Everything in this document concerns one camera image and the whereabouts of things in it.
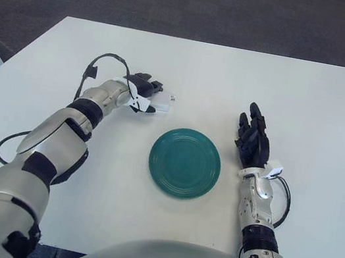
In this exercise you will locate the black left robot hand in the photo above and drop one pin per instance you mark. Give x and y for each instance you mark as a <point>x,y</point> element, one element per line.
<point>141,85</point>

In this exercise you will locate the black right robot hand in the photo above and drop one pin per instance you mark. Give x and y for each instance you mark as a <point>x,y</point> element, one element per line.
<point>256,145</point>

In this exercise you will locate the white charger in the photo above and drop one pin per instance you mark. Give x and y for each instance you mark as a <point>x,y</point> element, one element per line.
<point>163,102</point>

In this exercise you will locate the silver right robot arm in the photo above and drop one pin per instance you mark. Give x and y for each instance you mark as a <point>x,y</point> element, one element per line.
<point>260,198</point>

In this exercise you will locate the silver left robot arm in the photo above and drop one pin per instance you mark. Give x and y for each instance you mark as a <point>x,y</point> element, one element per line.
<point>52,144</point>

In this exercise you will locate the green round plate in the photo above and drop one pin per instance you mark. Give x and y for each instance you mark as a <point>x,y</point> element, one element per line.
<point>184,164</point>

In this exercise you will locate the white left wrist connector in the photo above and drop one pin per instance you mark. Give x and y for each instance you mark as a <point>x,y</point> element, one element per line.
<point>140,103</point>

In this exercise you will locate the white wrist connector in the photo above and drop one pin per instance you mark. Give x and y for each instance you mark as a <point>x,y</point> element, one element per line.
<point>140,103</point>
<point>275,170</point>

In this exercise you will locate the white right wrist connector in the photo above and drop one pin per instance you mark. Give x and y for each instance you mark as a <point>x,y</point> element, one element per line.
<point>275,170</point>

